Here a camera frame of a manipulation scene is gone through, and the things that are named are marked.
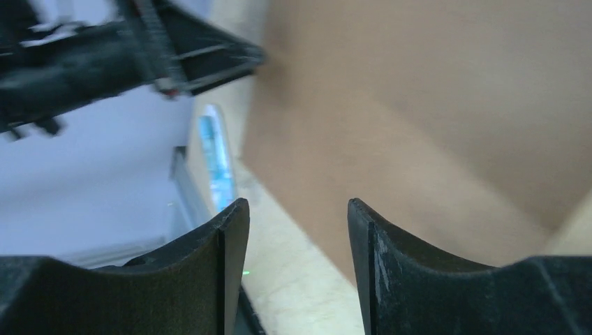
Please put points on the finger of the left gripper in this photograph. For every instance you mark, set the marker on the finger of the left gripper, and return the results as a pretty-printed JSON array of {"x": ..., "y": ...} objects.
[{"x": 201, "y": 55}]

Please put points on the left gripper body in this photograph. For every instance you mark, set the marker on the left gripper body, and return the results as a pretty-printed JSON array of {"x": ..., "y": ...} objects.
[{"x": 49, "y": 72}]

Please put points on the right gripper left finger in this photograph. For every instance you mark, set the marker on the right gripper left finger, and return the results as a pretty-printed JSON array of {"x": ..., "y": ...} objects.
[{"x": 188, "y": 286}]

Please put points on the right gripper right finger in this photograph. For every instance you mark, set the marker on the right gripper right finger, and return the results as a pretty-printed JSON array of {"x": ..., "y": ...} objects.
[{"x": 408, "y": 286}]

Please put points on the brown backing board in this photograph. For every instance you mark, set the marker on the brown backing board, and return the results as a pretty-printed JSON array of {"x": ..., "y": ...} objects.
[{"x": 467, "y": 123}]

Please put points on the blue white tape dispenser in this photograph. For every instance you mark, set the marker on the blue white tape dispenser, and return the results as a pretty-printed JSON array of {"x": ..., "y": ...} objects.
[{"x": 218, "y": 160}]

